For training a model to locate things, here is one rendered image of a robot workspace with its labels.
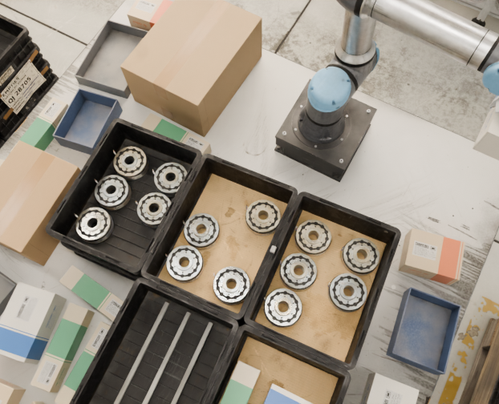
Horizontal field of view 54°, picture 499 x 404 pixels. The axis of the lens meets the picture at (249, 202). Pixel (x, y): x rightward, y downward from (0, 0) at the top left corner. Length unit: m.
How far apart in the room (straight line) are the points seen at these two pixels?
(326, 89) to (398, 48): 1.53
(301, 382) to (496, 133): 0.80
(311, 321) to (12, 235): 0.89
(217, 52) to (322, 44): 1.28
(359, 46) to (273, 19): 1.57
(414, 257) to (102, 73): 1.27
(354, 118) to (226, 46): 0.48
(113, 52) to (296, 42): 1.21
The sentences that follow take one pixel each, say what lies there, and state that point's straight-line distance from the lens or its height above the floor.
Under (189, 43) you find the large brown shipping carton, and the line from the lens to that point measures 1.69.
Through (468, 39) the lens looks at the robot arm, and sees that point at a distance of 1.07.
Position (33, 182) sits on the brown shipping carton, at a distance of 1.61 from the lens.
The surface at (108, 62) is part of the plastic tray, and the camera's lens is 1.96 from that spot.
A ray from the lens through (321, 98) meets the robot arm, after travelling 1.42.
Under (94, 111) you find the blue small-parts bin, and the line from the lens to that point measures 1.85.
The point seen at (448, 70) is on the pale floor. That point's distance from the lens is 2.91.
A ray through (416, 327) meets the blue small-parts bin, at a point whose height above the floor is 0.70.
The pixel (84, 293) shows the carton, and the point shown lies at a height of 0.76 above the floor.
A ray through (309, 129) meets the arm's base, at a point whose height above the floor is 0.85.
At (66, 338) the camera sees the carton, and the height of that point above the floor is 0.76.
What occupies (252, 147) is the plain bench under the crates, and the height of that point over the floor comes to 0.70.
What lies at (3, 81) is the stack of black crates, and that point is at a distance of 2.35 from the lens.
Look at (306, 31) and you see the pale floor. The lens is 2.91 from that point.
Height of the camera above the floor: 2.19
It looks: 68 degrees down
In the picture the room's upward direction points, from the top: 3 degrees counter-clockwise
